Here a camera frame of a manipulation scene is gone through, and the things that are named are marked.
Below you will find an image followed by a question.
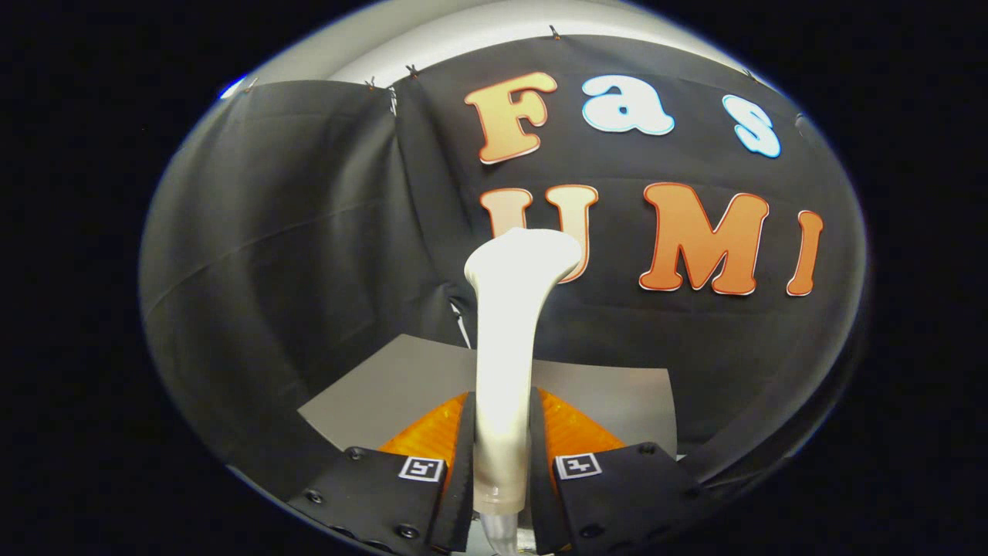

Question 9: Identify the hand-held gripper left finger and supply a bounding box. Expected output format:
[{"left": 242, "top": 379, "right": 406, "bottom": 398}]
[{"left": 286, "top": 390, "right": 478, "bottom": 556}]

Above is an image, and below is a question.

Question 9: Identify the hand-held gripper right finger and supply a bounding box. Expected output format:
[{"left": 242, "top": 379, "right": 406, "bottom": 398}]
[{"left": 527, "top": 386, "right": 715, "bottom": 556}]

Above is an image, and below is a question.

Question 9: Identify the white garment steamer hose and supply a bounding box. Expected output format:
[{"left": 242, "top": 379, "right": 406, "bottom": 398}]
[{"left": 480, "top": 510, "right": 526, "bottom": 556}]

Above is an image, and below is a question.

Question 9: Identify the white garment steamer head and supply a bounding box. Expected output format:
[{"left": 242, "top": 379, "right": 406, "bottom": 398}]
[{"left": 463, "top": 228, "right": 584, "bottom": 517}]

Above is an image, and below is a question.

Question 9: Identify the grey drawer cabinet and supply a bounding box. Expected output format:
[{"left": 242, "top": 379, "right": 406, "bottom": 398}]
[{"left": 297, "top": 334, "right": 678, "bottom": 458}]

